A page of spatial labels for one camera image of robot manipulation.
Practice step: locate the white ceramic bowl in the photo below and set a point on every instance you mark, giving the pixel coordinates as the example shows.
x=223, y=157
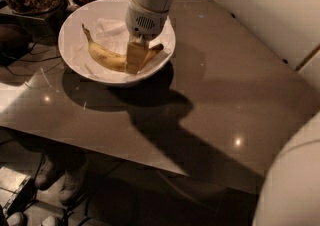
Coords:
x=71, y=30

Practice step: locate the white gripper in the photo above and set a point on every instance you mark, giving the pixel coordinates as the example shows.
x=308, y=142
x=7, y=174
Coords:
x=144, y=22

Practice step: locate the left white shoe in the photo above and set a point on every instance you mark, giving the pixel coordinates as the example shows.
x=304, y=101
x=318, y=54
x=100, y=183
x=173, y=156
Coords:
x=50, y=171

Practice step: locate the yellow banana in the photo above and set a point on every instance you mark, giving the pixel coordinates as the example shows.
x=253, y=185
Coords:
x=112, y=60

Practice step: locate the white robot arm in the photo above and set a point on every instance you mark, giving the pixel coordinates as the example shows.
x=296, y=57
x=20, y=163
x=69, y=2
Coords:
x=290, y=195

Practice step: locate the white paper napkin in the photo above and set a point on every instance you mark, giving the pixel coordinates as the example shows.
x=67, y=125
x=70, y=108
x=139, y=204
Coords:
x=113, y=35

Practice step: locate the silver metal box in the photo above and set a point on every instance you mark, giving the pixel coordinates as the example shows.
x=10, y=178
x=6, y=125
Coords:
x=14, y=189

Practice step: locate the right white shoe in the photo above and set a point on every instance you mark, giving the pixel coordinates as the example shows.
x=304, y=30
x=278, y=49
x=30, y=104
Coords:
x=73, y=184

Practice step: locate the white shoe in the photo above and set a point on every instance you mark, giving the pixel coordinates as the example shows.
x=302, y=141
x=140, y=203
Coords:
x=73, y=184
x=50, y=171

